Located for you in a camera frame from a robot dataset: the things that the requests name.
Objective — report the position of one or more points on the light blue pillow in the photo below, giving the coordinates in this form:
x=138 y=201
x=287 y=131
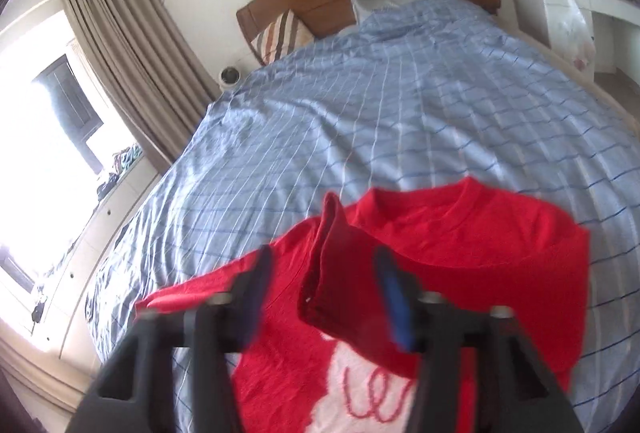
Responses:
x=380 y=6

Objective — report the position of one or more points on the blue checked bed blanket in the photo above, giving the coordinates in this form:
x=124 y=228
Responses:
x=350 y=113

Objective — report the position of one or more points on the beige curtain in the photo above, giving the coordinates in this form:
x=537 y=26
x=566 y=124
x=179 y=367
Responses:
x=140 y=63

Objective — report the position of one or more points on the striped pillow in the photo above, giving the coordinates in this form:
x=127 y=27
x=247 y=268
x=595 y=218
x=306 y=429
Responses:
x=280 y=38

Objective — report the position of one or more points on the red knit sweater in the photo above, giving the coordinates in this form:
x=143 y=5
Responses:
x=500 y=253

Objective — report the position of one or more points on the white plastic bag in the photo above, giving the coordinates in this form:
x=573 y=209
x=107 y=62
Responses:
x=571 y=33

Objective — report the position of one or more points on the small white round fan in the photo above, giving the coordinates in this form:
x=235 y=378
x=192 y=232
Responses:
x=230 y=77

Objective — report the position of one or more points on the white windowsill cabinet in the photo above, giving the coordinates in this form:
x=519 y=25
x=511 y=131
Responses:
x=110 y=218

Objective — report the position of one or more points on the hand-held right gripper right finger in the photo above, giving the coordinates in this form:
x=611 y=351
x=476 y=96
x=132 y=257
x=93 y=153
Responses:
x=398 y=308

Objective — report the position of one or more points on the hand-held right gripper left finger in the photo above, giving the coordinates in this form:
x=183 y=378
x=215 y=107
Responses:
x=255 y=295

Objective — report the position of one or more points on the window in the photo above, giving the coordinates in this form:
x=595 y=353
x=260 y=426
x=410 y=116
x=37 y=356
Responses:
x=50 y=138

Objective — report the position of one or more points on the pile of colourful clutter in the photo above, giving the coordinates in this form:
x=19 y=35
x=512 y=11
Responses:
x=122 y=161

